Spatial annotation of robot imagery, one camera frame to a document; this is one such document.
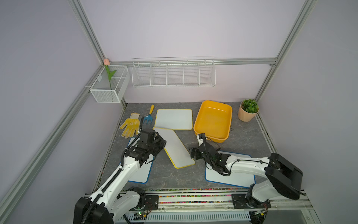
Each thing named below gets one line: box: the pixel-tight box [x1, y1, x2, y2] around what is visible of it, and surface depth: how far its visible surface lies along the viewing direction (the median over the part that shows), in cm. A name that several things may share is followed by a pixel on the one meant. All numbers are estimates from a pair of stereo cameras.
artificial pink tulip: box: [103, 58, 118, 90], surface depth 92 cm
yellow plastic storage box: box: [193, 100, 233, 143], surface depth 114 cm
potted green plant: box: [237, 98, 260, 123], surface depth 103 cm
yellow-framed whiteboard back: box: [154, 109, 193, 131], surface depth 115 cm
